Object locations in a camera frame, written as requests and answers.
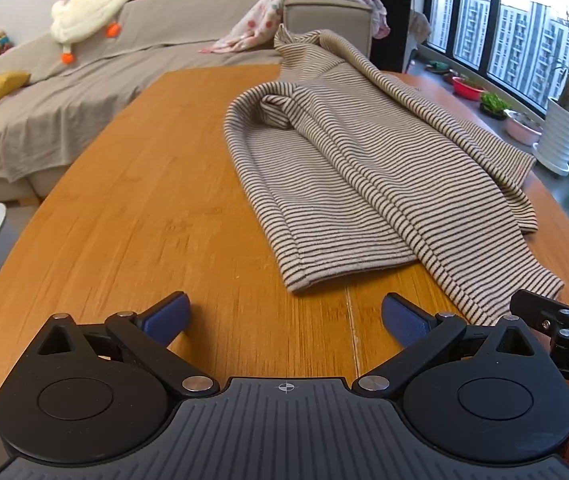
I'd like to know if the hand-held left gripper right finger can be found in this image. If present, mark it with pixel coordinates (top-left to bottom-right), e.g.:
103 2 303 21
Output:
354 292 547 401

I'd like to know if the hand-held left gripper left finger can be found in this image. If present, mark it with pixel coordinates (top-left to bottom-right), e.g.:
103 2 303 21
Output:
39 291 218 401

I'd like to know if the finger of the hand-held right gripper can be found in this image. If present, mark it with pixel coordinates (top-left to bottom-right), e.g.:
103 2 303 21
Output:
509 289 569 335

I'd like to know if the beige striped garment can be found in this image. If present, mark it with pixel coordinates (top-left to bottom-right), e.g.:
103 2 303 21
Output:
223 24 565 328

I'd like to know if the pink basin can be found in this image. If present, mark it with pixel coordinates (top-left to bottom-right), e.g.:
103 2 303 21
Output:
504 110 545 147

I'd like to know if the green plant tray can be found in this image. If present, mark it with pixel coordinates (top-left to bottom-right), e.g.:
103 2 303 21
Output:
479 91 512 121

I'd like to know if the red basin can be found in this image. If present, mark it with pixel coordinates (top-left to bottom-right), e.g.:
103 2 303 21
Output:
451 76 487 102

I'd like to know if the black framed window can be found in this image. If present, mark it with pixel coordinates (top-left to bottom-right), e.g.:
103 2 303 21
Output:
427 0 569 126

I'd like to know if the grey covered sofa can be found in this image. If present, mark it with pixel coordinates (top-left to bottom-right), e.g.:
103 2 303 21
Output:
0 0 372 208

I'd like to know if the hanging beige cloth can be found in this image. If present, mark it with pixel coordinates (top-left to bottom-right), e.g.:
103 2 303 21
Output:
408 10 433 45

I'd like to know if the pink floral blanket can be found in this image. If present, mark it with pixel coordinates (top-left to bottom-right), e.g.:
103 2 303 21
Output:
199 0 391 55

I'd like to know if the white goose plush toy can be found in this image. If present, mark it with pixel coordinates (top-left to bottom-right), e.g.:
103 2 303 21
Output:
50 0 135 66

